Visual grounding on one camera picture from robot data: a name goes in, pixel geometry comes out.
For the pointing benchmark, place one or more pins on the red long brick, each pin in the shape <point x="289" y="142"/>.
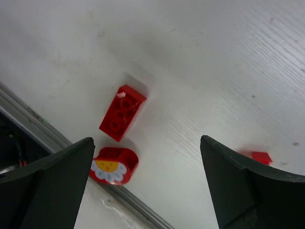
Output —
<point x="122" y="111"/>

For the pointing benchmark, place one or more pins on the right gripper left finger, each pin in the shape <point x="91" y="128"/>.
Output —
<point x="47" y="193"/>

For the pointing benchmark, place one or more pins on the red flower brick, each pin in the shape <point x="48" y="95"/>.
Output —
<point x="114" y="166"/>

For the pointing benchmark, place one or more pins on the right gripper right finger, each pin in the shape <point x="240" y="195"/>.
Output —
<point x="247" y="194"/>

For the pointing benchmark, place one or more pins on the tiny red tile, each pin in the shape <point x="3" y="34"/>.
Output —
<point x="262" y="157"/>

